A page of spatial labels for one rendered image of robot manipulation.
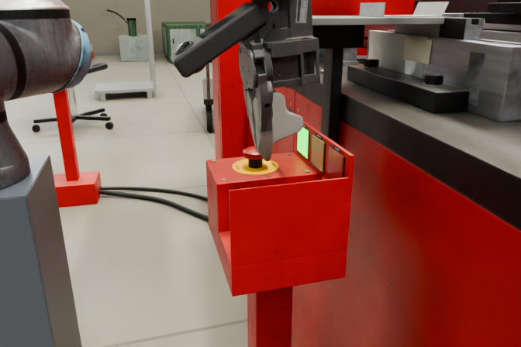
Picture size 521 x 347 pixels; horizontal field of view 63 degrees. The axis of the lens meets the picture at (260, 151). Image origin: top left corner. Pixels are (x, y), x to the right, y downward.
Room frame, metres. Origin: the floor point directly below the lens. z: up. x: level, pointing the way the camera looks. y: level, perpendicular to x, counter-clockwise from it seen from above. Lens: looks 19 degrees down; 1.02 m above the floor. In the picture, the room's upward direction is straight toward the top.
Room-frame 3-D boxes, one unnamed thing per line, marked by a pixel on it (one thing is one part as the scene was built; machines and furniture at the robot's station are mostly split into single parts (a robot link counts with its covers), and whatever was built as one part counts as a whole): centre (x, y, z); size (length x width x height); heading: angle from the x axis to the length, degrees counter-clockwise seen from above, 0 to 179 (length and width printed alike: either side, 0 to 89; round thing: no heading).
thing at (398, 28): (0.77, -0.27, 0.99); 0.14 x 0.01 x 0.03; 13
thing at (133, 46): (9.01, 2.64, 0.48); 1.01 x 0.81 x 0.97; 16
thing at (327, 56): (0.74, -0.10, 0.88); 0.14 x 0.04 x 0.22; 103
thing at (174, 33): (9.12, 1.07, 0.35); 1.79 x 1.64 x 0.71; 106
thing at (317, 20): (0.75, -0.14, 1.00); 0.26 x 0.18 x 0.01; 103
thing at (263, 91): (0.50, 0.00, 0.92); 0.05 x 0.02 x 0.09; 15
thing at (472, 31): (0.75, -0.29, 0.99); 0.20 x 0.03 x 0.03; 13
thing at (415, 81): (0.73, -0.23, 0.89); 0.30 x 0.05 x 0.03; 13
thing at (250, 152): (0.62, 0.01, 0.79); 0.04 x 0.04 x 0.04
